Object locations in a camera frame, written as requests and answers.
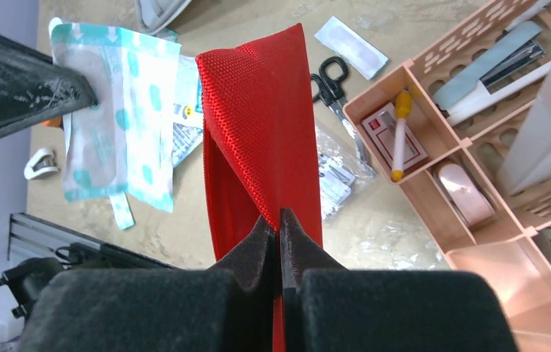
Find clear bag of sachets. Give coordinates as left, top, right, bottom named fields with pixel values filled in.
left=315, top=121, right=377, bottom=221

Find white staple remover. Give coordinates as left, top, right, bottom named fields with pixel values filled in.
left=23, top=147, right=59, bottom=180

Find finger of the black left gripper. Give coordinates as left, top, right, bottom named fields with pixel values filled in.
left=0, top=35, right=98, bottom=138

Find grey open medicine case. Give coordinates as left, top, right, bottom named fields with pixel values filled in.
left=136, top=0, right=192, bottom=34

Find small teal plaster strip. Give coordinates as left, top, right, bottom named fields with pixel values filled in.
left=109, top=194, right=135, bottom=230

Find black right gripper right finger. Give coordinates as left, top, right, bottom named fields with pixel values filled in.
left=279, top=208, right=518, bottom=351

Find red fabric pouch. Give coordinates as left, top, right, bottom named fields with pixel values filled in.
left=196, top=24, right=322, bottom=351

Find brown bottle orange cap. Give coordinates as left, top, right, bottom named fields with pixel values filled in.
left=40, top=117, right=63, bottom=129

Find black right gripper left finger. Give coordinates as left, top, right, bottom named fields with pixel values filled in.
left=19, top=219, right=275, bottom=351

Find red white card box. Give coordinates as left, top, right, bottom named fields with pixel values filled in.
left=362, top=104, right=429, bottom=172

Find yellow white marker pen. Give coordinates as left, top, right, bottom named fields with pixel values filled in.
left=391, top=90, right=413, bottom=182

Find pink eraser block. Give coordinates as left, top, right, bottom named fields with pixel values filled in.
left=434, top=161, right=495, bottom=227

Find white blue mask packet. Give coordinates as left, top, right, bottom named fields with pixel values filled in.
left=172, top=55, right=204, bottom=167

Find peach plastic desk organizer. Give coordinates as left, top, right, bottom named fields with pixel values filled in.
left=344, top=0, right=551, bottom=351

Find teal dotted gauze packet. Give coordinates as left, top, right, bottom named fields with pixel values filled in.
left=50, top=21, right=181, bottom=212

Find grey stapler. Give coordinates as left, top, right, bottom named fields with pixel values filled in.
left=432, top=21, right=551, bottom=126

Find white plaster packet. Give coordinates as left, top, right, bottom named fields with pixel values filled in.
left=314, top=16, right=389, bottom=80

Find black handled scissors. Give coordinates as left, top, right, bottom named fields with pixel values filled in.
left=310, top=56, right=374, bottom=176

